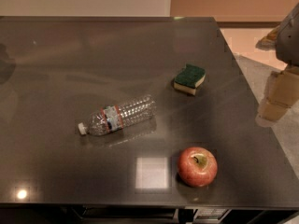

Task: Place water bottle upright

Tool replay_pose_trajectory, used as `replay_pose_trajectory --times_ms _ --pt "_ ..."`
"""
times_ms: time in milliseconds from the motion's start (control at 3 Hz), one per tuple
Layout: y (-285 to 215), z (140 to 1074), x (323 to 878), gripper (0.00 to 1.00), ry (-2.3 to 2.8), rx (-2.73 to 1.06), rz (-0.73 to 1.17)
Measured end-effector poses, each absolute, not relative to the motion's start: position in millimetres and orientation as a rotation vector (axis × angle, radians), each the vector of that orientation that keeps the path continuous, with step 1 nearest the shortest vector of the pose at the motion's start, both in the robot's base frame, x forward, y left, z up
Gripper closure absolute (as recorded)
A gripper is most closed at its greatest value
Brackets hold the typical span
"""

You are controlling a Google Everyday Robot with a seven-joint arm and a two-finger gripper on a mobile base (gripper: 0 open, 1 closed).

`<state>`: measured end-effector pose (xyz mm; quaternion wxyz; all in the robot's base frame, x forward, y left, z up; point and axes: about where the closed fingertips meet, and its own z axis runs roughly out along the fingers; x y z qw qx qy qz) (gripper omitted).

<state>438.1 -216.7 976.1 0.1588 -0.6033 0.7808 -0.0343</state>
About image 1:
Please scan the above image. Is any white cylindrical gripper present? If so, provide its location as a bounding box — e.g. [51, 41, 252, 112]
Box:
[255, 3, 299, 127]

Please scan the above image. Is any green and yellow sponge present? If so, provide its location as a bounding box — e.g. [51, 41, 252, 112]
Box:
[174, 63, 206, 95]

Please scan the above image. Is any red apple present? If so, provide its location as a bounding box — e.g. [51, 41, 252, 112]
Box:
[177, 147, 218, 188]

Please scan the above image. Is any clear plastic water bottle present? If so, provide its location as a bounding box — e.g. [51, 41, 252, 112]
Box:
[78, 94, 156, 136]

